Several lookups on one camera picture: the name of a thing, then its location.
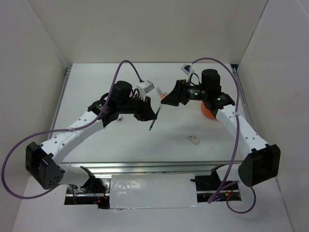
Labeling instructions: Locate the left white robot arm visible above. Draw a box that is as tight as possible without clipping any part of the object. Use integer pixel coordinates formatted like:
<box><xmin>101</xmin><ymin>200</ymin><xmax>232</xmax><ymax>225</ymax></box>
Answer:
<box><xmin>26</xmin><ymin>81</ymin><xmax>157</xmax><ymax>193</ymax></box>

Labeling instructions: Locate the orange grey correction tape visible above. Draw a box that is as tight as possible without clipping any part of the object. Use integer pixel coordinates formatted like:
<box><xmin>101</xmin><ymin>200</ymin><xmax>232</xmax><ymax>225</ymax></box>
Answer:
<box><xmin>155</xmin><ymin>87</ymin><xmax>166</xmax><ymax>99</ymax></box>

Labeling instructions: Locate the small white red box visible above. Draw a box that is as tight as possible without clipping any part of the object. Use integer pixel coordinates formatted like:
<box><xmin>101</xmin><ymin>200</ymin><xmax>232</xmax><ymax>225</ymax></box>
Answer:
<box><xmin>189</xmin><ymin>134</ymin><xmax>200</xmax><ymax>145</ymax></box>

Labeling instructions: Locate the aluminium frame rail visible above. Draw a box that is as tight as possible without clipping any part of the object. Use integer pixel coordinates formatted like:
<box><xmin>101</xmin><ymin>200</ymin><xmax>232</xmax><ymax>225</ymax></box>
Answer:
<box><xmin>40</xmin><ymin>64</ymin><xmax>270</xmax><ymax>174</ymax></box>

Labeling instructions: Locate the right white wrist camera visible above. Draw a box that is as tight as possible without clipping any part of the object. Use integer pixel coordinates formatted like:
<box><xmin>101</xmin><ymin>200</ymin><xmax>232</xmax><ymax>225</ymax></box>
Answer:
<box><xmin>181</xmin><ymin>64</ymin><xmax>194</xmax><ymax>75</ymax></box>

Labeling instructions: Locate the white cover plate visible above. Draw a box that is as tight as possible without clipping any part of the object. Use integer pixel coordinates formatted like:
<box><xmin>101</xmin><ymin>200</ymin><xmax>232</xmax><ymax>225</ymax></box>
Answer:
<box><xmin>110</xmin><ymin>174</ymin><xmax>198</xmax><ymax>209</ymax></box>

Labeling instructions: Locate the orange round divided container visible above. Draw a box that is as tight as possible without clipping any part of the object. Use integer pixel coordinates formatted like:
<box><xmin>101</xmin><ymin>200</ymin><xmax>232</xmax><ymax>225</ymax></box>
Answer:
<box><xmin>200</xmin><ymin>102</ymin><xmax>216</xmax><ymax>120</ymax></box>

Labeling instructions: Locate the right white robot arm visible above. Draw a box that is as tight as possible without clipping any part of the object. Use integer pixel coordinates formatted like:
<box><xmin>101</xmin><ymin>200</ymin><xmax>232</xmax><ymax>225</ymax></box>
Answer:
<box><xmin>161</xmin><ymin>69</ymin><xmax>281</xmax><ymax>187</ymax></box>

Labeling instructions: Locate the green gel pen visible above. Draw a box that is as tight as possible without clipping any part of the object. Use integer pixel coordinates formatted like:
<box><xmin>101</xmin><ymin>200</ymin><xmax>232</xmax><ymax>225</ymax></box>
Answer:
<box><xmin>149</xmin><ymin>104</ymin><xmax>162</xmax><ymax>131</ymax></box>

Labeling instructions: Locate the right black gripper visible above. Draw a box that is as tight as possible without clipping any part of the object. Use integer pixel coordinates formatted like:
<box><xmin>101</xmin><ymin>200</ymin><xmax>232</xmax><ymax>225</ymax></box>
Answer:
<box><xmin>161</xmin><ymin>79</ymin><xmax>208</xmax><ymax>106</ymax></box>

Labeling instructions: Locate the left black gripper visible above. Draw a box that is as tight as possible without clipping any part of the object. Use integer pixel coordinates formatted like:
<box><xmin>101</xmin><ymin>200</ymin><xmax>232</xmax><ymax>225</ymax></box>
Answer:
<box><xmin>118</xmin><ymin>93</ymin><xmax>157</xmax><ymax>122</ymax></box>

